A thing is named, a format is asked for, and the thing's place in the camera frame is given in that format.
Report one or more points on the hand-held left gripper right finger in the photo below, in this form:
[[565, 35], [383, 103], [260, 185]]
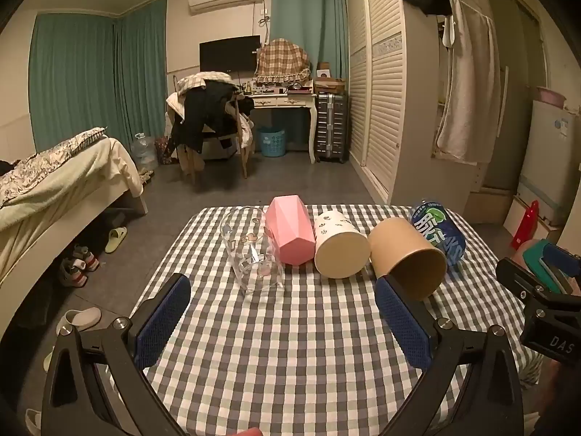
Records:
[[404, 327]]

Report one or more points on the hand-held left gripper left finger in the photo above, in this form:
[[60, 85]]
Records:
[[162, 324]]

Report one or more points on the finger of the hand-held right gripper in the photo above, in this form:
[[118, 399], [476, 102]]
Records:
[[517, 277], [563, 259]]

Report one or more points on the brown paper cup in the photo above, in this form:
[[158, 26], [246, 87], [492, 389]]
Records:
[[399, 250]]

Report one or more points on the white printed paper cup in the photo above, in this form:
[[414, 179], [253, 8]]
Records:
[[338, 247]]

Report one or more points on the clear glass cup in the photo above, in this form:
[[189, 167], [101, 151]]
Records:
[[252, 254]]

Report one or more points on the pink faceted cup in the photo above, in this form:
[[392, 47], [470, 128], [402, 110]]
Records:
[[288, 231]]

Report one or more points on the red bottle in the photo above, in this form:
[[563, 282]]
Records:
[[526, 227]]

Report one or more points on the white slipper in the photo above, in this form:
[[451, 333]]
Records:
[[79, 319]]

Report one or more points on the blue soda can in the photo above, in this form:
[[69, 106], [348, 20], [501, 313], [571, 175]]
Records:
[[438, 231]]

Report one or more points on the green slipper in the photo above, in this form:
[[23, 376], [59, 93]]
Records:
[[115, 239]]

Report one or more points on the pair of sneakers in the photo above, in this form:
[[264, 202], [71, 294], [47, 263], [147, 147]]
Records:
[[77, 268]]

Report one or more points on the checkered tablecloth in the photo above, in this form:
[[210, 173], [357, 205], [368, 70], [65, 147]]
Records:
[[290, 340]]

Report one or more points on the pink plastic basin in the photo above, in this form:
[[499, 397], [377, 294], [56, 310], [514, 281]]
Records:
[[550, 95]]

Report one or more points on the bed with beige sheet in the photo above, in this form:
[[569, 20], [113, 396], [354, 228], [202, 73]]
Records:
[[68, 181]]

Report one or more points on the clear water jug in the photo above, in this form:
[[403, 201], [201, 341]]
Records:
[[144, 152]]

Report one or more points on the white hanging towel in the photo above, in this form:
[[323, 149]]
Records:
[[470, 86]]

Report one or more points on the floral quilt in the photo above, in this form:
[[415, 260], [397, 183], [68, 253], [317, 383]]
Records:
[[41, 168]]

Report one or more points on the blue laundry basket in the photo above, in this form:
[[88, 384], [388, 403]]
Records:
[[271, 142]]

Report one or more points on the grey ribbed suitcase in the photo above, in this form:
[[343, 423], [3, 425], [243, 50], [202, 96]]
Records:
[[330, 127]]

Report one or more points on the wooden chair with clothes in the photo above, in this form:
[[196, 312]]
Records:
[[204, 113]]

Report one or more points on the white louvered wardrobe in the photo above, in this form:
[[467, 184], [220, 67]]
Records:
[[386, 91]]

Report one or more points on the cardboard box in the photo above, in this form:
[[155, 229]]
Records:
[[330, 85]]

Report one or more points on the white desk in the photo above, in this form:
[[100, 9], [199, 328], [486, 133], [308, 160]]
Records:
[[281, 100]]

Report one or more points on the green window curtain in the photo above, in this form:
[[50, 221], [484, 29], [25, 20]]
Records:
[[90, 68]]

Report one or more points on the black television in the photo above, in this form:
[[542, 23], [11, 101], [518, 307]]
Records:
[[229, 53]]

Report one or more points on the plaid cloth cover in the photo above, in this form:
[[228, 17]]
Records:
[[283, 61]]

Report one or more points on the green curtain behind desk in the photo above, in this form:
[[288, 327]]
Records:
[[313, 18]]

